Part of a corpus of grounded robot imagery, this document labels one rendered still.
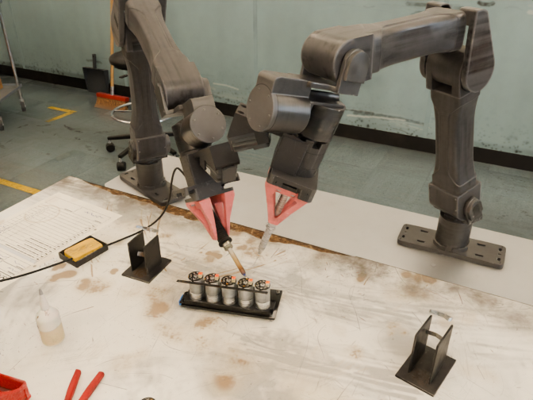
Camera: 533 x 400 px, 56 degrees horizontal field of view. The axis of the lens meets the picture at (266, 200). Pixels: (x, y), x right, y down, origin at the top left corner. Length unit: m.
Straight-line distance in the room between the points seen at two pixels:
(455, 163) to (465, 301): 0.24
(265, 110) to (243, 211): 0.55
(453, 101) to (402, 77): 2.47
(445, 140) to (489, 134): 2.44
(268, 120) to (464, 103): 0.36
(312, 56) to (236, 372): 0.45
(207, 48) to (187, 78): 3.00
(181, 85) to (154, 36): 0.12
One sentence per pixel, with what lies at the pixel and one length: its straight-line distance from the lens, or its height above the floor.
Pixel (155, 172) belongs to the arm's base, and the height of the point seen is 0.80.
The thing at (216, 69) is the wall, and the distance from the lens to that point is 3.86.
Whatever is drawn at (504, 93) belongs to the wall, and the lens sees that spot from 3.26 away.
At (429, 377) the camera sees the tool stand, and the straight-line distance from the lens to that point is 0.78.
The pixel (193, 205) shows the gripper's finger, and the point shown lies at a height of 0.90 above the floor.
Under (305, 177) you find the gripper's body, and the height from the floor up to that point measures 1.02.
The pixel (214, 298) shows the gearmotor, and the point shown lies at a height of 0.78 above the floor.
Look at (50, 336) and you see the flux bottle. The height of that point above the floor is 0.77.
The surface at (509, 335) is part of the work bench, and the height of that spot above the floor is 0.75.
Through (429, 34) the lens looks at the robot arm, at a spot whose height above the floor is 1.19.
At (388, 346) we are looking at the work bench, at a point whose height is 0.75.
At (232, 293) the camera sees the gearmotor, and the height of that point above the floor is 0.79.
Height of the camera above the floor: 1.33
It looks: 29 degrees down
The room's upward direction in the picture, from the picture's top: straight up
